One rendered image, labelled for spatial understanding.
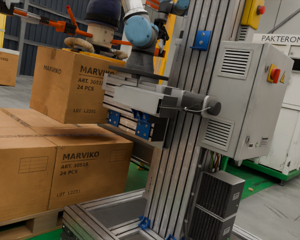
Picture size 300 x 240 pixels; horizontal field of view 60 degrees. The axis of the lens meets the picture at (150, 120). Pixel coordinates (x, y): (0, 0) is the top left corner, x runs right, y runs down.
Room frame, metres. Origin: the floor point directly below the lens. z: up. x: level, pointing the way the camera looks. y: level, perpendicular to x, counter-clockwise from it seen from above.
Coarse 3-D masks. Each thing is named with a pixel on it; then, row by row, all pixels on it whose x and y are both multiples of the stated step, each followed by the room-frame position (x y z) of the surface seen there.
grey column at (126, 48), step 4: (144, 0) 3.27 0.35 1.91; (124, 32) 3.27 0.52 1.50; (124, 36) 3.26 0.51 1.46; (124, 40) 3.25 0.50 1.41; (120, 48) 3.28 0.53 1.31; (124, 48) 3.24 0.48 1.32; (128, 48) 3.19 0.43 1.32; (128, 52) 3.19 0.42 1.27; (128, 56) 3.20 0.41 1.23; (124, 60) 3.21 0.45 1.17
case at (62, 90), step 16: (48, 48) 1.58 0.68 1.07; (48, 64) 1.57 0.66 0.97; (64, 64) 1.47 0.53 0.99; (80, 64) 1.46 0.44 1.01; (96, 64) 1.54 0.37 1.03; (112, 64) 1.64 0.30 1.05; (48, 80) 1.55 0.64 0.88; (64, 80) 1.45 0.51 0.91; (80, 80) 1.47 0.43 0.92; (96, 80) 1.56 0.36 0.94; (32, 96) 1.65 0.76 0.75; (48, 96) 1.54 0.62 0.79; (64, 96) 1.44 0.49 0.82; (80, 96) 1.49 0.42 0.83; (96, 96) 1.58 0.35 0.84; (48, 112) 1.53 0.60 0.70; (64, 112) 1.43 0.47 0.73; (80, 112) 1.51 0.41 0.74; (96, 112) 1.60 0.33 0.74
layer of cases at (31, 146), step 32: (0, 128) 1.52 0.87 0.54; (32, 128) 1.67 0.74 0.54; (64, 128) 1.84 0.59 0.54; (96, 128) 2.06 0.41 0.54; (0, 160) 1.20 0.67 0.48; (32, 160) 1.32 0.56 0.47; (64, 160) 1.46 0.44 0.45; (96, 160) 1.63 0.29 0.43; (128, 160) 1.84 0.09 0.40; (0, 192) 1.21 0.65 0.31; (32, 192) 1.34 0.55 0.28; (64, 192) 1.48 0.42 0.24; (96, 192) 1.66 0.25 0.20
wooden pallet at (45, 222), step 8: (24, 216) 1.32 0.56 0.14; (32, 216) 1.35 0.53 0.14; (40, 216) 1.39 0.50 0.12; (48, 216) 1.42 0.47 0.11; (56, 216) 1.46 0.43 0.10; (0, 224) 1.23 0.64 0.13; (32, 224) 1.37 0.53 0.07; (40, 224) 1.39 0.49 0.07; (48, 224) 1.43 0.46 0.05; (56, 224) 1.47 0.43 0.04; (0, 232) 1.32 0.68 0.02; (8, 232) 1.33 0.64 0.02; (16, 232) 1.34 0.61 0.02; (24, 232) 1.36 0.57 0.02; (32, 232) 1.36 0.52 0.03; (40, 232) 1.40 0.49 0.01
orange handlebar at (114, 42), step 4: (16, 12) 1.33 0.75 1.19; (20, 12) 1.34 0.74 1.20; (24, 12) 1.36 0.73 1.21; (52, 20) 1.48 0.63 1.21; (44, 24) 1.49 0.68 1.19; (52, 24) 1.48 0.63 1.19; (56, 24) 1.50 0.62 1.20; (60, 24) 1.52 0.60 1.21; (76, 32) 1.61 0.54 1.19; (80, 32) 1.63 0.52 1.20; (84, 32) 1.65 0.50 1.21; (88, 36) 1.68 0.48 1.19; (92, 36) 1.70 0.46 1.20; (112, 40) 1.75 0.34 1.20; (116, 40) 1.72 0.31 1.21; (120, 40) 1.70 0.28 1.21; (112, 44) 1.89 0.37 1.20; (116, 44) 1.86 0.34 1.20; (124, 44) 1.68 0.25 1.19; (128, 44) 1.66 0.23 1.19
